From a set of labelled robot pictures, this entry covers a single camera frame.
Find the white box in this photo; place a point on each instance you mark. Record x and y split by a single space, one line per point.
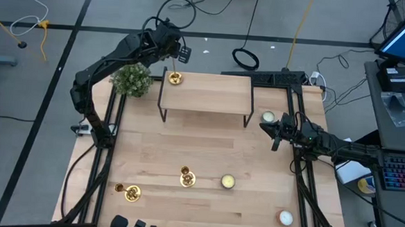
354 171

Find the rainbow backlit keyboard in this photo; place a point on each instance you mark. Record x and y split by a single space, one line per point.
402 172

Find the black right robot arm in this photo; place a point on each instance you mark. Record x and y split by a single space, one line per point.
343 148

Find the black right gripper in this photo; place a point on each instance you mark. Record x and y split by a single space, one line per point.
292 130

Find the white power adapter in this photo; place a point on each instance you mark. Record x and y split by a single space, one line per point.
315 76

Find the tall brass candlestick holder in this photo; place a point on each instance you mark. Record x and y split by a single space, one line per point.
175 78

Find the black perforated plate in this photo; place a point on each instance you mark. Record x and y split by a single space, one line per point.
270 77

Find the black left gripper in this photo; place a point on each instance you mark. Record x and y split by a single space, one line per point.
164 38

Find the yellow pole black tip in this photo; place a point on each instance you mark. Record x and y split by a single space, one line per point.
22 44

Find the artificial green plant black pot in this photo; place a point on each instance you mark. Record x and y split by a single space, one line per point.
132 80

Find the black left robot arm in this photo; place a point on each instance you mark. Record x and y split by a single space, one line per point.
86 86

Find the wooden riser shelf black legs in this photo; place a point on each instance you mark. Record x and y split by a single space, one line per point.
207 93

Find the grey desk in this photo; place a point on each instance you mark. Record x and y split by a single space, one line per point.
395 137

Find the orange patterned candle tin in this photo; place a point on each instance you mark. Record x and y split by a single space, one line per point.
285 218

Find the black camera rig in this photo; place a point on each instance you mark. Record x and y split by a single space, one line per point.
118 224

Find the grey white patterned candle tin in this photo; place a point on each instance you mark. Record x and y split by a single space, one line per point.
268 116

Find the black aluminium table frame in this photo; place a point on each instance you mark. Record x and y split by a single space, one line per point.
300 99

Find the black mini computer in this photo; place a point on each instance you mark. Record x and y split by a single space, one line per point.
397 79

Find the clear plastic bag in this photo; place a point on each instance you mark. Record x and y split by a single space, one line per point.
397 110

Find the black caster wheel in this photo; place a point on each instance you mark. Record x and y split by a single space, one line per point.
373 226

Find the black and silver clamp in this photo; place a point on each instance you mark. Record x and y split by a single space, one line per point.
80 129

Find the dark patterned candle tin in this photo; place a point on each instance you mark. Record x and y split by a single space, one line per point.
227 181

